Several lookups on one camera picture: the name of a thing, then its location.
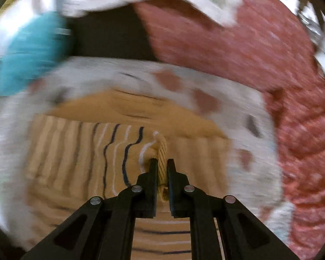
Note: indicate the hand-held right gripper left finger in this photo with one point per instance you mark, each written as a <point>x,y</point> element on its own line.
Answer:
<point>152,174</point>

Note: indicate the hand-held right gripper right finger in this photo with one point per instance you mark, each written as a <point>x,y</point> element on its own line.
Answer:
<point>171,174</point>

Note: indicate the yellow striped garment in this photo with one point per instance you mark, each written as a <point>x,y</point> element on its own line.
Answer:
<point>78,151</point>

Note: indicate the white patterned cloth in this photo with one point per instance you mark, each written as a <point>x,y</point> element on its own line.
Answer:
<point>227,119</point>

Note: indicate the red knitted blanket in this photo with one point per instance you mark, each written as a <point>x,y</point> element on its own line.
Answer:
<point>260,59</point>

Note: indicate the teal cloth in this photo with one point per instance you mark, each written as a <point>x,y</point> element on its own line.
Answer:
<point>29,54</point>

